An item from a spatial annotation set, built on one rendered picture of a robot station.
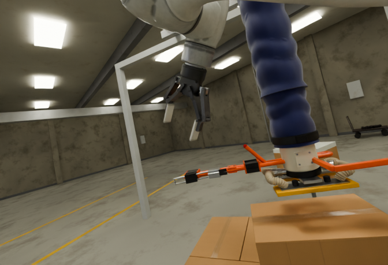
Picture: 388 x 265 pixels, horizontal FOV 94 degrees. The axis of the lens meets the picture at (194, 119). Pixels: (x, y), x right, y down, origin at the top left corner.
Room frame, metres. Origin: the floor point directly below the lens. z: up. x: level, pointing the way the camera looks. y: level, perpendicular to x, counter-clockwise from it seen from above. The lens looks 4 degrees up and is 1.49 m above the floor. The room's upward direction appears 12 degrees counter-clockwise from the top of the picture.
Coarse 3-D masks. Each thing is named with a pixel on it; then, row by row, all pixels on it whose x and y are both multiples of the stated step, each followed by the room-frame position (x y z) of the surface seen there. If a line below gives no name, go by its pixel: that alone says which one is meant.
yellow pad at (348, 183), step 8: (328, 176) 0.87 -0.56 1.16; (296, 184) 0.89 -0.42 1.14; (304, 184) 0.90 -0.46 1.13; (312, 184) 0.88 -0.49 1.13; (320, 184) 0.86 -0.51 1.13; (328, 184) 0.85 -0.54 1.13; (336, 184) 0.84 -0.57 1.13; (344, 184) 0.82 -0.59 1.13; (352, 184) 0.81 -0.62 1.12; (280, 192) 0.88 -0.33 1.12; (288, 192) 0.87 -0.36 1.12; (296, 192) 0.86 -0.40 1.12; (304, 192) 0.85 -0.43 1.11; (312, 192) 0.85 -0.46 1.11
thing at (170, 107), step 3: (168, 105) 0.60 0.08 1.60; (171, 105) 0.61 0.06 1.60; (168, 108) 0.61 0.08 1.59; (171, 108) 0.62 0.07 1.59; (165, 111) 0.62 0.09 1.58; (168, 111) 0.62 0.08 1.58; (171, 111) 0.63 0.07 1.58; (165, 114) 0.62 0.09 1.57; (168, 114) 0.62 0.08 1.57; (171, 114) 0.63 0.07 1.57; (165, 117) 0.62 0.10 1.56; (168, 117) 0.63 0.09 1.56; (165, 120) 0.62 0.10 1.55; (168, 120) 0.64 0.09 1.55
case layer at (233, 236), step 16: (208, 224) 1.89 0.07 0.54; (224, 224) 1.83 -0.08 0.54; (240, 224) 1.77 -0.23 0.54; (208, 240) 1.63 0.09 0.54; (224, 240) 1.58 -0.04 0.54; (240, 240) 1.54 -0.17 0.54; (192, 256) 1.47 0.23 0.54; (208, 256) 1.43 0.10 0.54; (224, 256) 1.39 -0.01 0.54; (240, 256) 1.37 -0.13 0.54; (256, 256) 1.33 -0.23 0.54
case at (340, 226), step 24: (264, 216) 1.05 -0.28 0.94; (288, 216) 1.00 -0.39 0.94; (312, 216) 0.96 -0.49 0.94; (336, 216) 0.92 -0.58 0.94; (360, 216) 0.88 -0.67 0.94; (384, 216) 0.85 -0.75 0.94; (264, 240) 0.85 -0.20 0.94; (288, 240) 0.82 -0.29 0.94; (312, 240) 0.80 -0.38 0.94; (336, 240) 0.78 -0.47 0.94; (360, 240) 0.76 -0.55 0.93; (384, 240) 0.74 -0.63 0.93; (264, 264) 0.85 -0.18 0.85; (288, 264) 0.82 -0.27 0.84; (312, 264) 0.80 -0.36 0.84; (336, 264) 0.78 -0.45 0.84; (360, 264) 0.76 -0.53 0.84; (384, 264) 0.74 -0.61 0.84
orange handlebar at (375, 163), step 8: (320, 152) 0.97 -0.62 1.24; (328, 152) 0.93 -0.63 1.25; (272, 160) 1.03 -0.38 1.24; (280, 160) 0.98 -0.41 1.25; (312, 160) 0.89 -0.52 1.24; (320, 160) 0.83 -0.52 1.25; (376, 160) 0.69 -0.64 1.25; (384, 160) 0.68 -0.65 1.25; (224, 168) 1.08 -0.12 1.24; (232, 168) 1.04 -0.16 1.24; (240, 168) 1.02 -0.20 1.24; (328, 168) 0.75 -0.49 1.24; (336, 168) 0.71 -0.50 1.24; (344, 168) 0.70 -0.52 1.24; (352, 168) 0.70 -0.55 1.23; (360, 168) 0.69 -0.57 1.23; (200, 176) 1.07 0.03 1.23
